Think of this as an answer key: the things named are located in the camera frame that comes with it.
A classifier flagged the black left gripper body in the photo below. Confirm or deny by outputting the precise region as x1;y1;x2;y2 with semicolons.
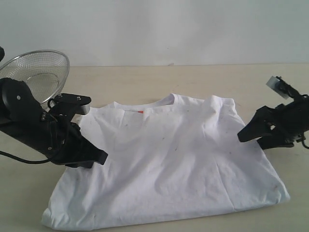
46;122;108;169

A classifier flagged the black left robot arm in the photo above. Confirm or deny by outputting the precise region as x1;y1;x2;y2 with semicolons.
0;50;108;169

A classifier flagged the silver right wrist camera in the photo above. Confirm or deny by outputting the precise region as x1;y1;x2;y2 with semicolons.
266;76;303;101

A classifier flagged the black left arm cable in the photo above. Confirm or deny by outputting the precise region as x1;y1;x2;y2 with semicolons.
0;151;51;165

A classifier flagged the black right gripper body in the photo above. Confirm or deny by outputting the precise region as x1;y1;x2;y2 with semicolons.
254;96;309;149

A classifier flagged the metal wire mesh basket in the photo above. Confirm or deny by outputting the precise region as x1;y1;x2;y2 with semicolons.
0;50;70;110

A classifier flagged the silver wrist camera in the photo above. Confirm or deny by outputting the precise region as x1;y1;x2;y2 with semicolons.
266;76;303;101
47;93;92;121

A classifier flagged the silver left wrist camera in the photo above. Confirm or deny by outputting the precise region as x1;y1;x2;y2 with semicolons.
47;93;92;121

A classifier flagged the white t-shirt red lettering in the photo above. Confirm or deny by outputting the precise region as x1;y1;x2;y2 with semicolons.
42;94;290;231

